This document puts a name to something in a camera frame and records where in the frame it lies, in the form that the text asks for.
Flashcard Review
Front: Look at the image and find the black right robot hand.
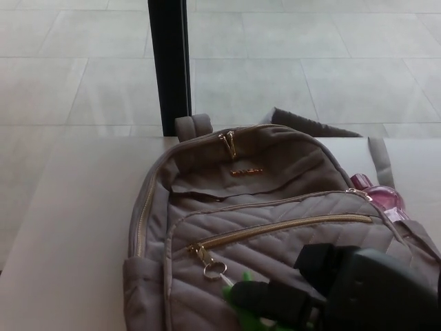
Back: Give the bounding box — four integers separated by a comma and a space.
229, 243, 441, 331

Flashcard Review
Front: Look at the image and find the pink transparent water bottle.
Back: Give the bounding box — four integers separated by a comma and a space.
350, 174, 411, 221

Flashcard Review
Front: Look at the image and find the black window frame post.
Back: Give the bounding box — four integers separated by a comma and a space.
147, 0, 192, 138

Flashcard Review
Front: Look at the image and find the green plush bunny keychain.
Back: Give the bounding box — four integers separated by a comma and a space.
202, 261, 282, 331

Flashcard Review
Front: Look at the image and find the grey quilted backpack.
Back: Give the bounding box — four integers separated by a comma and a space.
122, 106, 441, 331

